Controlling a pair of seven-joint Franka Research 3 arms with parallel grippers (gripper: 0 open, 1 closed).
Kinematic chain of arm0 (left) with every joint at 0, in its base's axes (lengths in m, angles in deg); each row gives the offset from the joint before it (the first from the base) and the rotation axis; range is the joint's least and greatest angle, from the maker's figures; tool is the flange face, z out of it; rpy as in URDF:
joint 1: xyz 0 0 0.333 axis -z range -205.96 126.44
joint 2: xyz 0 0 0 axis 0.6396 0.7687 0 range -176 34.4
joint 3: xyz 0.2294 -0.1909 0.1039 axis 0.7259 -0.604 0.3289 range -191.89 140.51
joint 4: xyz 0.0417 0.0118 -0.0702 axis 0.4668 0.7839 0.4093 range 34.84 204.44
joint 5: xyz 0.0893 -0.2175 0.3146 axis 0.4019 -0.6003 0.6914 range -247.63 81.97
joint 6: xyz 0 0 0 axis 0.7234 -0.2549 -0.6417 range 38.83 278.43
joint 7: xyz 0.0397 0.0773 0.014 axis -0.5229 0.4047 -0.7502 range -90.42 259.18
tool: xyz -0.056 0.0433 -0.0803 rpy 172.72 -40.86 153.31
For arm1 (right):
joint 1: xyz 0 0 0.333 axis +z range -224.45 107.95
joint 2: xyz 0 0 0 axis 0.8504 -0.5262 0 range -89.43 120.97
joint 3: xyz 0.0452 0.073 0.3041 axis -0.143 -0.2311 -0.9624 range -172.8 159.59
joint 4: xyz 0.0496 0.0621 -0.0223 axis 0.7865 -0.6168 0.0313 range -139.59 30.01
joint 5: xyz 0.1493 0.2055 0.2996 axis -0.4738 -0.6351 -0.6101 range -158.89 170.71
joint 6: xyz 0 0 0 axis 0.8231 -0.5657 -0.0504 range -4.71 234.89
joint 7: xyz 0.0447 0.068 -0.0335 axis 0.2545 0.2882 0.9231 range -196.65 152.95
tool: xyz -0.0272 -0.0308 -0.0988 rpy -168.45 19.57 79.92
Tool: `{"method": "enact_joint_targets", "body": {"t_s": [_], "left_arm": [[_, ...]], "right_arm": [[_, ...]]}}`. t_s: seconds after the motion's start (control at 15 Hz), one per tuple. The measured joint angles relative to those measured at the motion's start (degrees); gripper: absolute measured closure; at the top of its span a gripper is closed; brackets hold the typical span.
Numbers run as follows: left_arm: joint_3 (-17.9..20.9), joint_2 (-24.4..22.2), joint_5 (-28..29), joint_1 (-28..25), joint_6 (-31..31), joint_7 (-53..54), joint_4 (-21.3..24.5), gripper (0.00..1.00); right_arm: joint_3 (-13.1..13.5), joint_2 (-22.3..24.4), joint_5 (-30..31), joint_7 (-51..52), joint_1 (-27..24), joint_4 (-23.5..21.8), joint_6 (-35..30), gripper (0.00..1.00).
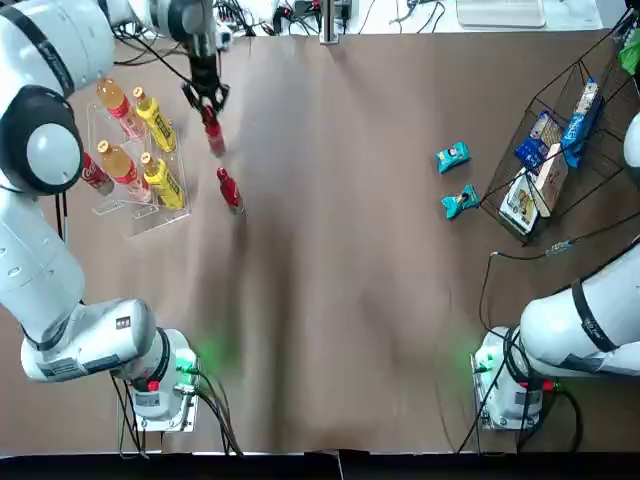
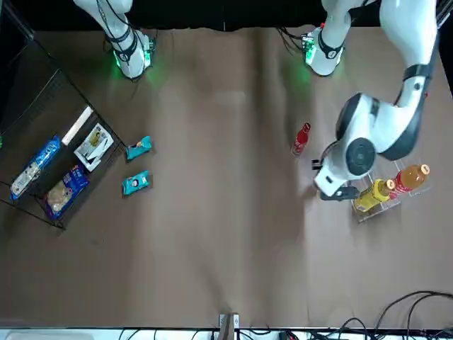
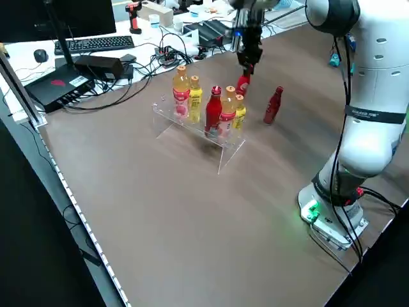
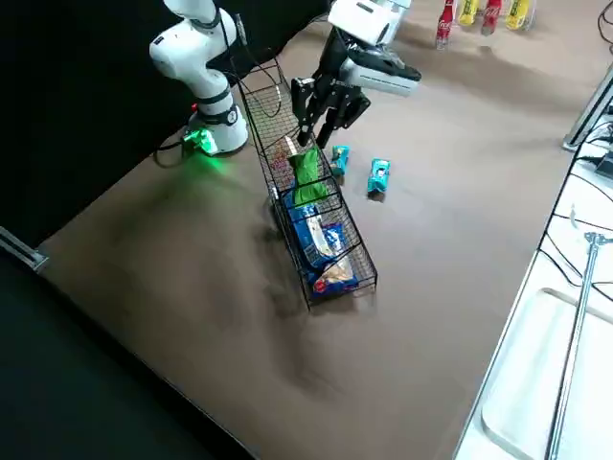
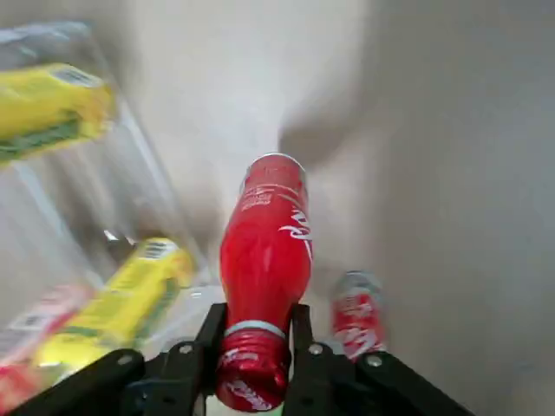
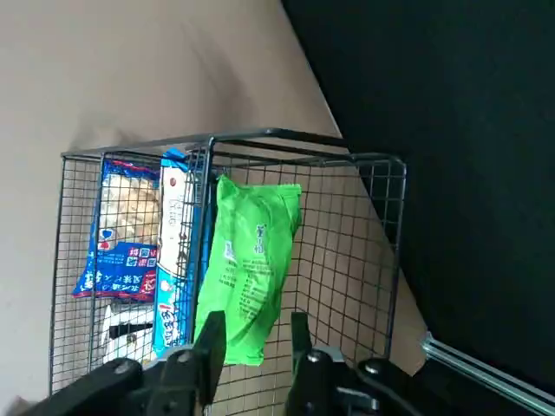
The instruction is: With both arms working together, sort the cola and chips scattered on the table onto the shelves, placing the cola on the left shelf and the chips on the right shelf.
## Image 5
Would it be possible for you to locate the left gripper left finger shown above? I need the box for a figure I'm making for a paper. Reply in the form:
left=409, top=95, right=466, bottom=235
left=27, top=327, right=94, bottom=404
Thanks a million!
left=0, top=302, right=229, bottom=416

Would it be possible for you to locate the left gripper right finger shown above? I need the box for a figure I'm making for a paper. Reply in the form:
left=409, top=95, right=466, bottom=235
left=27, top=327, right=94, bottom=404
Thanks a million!
left=284, top=304, right=478, bottom=416

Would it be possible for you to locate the red cola bottle colourful print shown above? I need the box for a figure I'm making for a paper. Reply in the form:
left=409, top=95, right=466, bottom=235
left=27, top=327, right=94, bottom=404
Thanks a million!
left=331, top=270, right=389, bottom=364

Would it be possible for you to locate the red cola bottle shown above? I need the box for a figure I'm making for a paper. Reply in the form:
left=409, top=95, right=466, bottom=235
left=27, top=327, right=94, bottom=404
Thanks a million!
left=214, top=152, right=316, bottom=413

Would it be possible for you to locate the clear acrylic shelf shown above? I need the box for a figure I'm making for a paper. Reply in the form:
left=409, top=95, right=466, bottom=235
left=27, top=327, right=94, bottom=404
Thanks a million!
left=0, top=19, right=218, bottom=391

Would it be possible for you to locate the yellow label tea bottle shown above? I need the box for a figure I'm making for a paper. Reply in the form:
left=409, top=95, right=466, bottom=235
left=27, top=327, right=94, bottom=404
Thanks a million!
left=34, top=237, right=196, bottom=378
left=0, top=62, right=117, bottom=168

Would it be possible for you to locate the peach drink bottle pink label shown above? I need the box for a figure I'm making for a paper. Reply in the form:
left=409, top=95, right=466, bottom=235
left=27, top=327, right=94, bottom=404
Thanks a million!
left=0, top=283, right=99, bottom=400

